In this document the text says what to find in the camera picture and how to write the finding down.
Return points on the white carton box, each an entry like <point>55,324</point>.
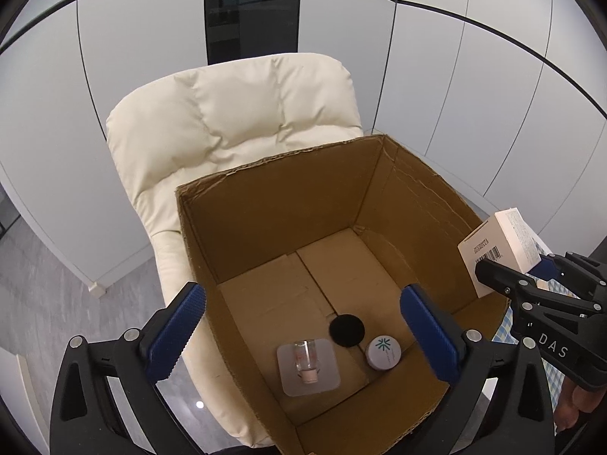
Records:
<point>502,246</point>

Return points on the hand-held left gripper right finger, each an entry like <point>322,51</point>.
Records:
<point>431,331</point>

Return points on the white round jar green print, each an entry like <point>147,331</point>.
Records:
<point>383,353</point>

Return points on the dark glass cabinet panel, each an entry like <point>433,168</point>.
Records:
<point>251,14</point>

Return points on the cream padded chair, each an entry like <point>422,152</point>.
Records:
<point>227,104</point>

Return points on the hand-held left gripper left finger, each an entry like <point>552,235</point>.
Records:
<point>175,331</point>

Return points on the person's right hand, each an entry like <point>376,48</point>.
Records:
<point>576,407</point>

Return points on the brown cardboard box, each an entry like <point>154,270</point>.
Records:
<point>284,208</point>

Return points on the black round lid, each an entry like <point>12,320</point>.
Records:
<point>347,330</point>

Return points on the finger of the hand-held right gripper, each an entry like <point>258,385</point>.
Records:
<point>498,275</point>
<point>549,266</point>

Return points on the clear bottle pink cap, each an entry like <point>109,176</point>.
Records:
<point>306,362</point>

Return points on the blue yellow checked tablecloth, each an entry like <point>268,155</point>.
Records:
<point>503,329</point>

